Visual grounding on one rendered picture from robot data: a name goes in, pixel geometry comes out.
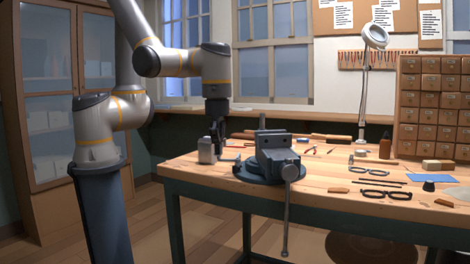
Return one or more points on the blue-grey glasses frame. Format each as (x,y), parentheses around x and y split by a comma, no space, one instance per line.
(368,171)

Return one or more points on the brown leather tool roll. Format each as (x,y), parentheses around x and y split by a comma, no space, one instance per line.
(240,136)

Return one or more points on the blue-grey vise body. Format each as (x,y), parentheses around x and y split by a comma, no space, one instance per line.
(253,166)

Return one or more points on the small brown block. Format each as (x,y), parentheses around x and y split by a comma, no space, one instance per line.
(443,203)

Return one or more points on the silver metal block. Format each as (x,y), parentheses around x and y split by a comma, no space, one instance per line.
(205,152)

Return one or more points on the black glasses frame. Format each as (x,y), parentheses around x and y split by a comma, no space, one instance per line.
(386,193)

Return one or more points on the wooden wall shelf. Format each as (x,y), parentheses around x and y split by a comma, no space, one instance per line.
(312,115)

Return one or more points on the brown wooden wedge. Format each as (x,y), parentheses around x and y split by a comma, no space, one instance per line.
(337,190)

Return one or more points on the small awl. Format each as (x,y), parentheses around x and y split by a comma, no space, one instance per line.
(331,150)

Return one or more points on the wide cork notice board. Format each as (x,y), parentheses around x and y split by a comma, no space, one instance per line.
(326,22)

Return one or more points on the grey vise lock lever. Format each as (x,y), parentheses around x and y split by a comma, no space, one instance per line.
(229,159)

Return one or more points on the wooden glass-door cabinet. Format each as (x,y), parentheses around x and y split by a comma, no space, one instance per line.
(47,110)

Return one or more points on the long wooden stick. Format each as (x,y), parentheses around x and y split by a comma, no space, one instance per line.
(301,135)

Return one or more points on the wooden wall rack with pliers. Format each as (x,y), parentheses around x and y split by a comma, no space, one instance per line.
(352,60)

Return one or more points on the wooden small-drawer cabinet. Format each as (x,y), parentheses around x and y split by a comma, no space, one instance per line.
(429,110)

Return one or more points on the grey tape roll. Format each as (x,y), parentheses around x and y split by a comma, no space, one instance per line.
(360,153)

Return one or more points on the narrow cork notice board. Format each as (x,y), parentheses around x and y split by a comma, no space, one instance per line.
(430,40)

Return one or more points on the small blue box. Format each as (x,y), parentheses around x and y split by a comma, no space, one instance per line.
(302,140)

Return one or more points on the grey vise sliding jaw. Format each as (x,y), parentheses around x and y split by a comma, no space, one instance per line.
(279,154)

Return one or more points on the blue-grey round vise base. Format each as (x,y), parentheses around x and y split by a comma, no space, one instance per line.
(257,179)

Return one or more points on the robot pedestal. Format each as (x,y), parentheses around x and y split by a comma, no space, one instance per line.
(102,216)

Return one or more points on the white magnifier lamp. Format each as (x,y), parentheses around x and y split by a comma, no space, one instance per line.
(374,35)

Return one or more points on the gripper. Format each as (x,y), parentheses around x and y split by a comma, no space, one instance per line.
(216,108)

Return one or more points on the cream and tan block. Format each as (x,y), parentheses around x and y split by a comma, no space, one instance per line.
(431,165)

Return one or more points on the black round knob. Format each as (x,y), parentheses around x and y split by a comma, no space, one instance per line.
(428,187)

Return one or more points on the grey vise post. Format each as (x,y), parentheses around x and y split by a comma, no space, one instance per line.
(262,121)

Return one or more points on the white round dish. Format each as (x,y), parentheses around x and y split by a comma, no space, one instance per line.
(241,109)

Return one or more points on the red pencil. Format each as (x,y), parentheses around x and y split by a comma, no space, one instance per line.
(235,146)

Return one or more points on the wooden workbench with blue legs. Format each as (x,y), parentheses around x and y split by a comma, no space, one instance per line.
(330,220)

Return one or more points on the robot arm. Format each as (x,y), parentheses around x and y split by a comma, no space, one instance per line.
(110,121)

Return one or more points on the grey cloth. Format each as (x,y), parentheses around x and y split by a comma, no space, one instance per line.
(459,194)

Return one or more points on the brown bottle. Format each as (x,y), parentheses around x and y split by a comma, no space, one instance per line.
(384,148)

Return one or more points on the blue cloth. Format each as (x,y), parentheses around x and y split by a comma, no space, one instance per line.
(431,178)

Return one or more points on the round brown stool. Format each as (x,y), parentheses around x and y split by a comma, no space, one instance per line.
(367,249)

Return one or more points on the brown glasses frame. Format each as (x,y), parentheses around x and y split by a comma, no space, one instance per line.
(249,145)

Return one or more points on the tan wooden block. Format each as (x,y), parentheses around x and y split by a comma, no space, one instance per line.
(330,136)

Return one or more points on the window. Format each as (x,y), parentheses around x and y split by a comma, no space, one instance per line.
(272,55)
(459,22)
(187,44)

